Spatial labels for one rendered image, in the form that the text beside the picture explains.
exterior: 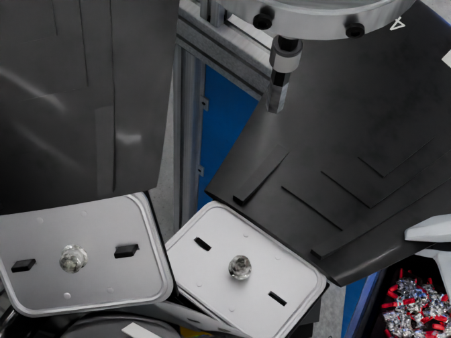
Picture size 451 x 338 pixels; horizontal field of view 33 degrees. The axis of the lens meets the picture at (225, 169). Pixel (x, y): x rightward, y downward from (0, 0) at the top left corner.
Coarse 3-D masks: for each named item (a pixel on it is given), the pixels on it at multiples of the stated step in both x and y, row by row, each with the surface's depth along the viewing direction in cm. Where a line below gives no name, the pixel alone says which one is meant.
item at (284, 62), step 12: (276, 36) 26; (276, 48) 26; (288, 48) 26; (300, 48) 26; (276, 60) 26; (288, 60) 26; (276, 72) 27; (288, 72) 27; (276, 84) 28; (288, 84) 28; (276, 96) 28; (276, 108) 29
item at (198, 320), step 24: (0, 312) 42; (96, 312) 40; (120, 312) 39; (144, 312) 39; (168, 312) 39; (192, 312) 40; (0, 336) 41; (24, 336) 42; (48, 336) 42; (72, 336) 39; (96, 336) 38; (120, 336) 37; (168, 336) 36; (192, 336) 36; (216, 336) 36; (240, 336) 37
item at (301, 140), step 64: (320, 64) 53; (384, 64) 54; (256, 128) 50; (320, 128) 50; (384, 128) 51; (448, 128) 52; (256, 192) 48; (320, 192) 48; (384, 192) 48; (448, 192) 50; (320, 256) 45; (384, 256) 46
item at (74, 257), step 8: (64, 248) 38; (72, 248) 38; (80, 248) 38; (64, 256) 37; (72, 256) 37; (80, 256) 38; (64, 264) 38; (72, 264) 38; (80, 264) 38; (72, 272) 38
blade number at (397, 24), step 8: (400, 16) 56; (408, 16) 56; (392, 24) 55; (400, 24) 56; (408, 24) 56; (416, 24) 56; (384, 32) 55; (392, 32) 55; (400, 32) 55; (408, 32) 55; (400, 40) 55
